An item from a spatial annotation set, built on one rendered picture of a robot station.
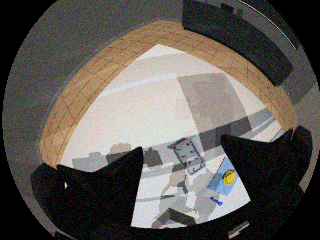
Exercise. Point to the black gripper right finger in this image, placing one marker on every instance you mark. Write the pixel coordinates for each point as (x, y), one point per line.
(253, 160)

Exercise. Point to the grey dish rack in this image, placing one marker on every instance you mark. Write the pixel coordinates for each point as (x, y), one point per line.
(189, 156)

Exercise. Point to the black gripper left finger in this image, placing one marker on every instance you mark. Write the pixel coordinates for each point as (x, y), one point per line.
(114, 186)

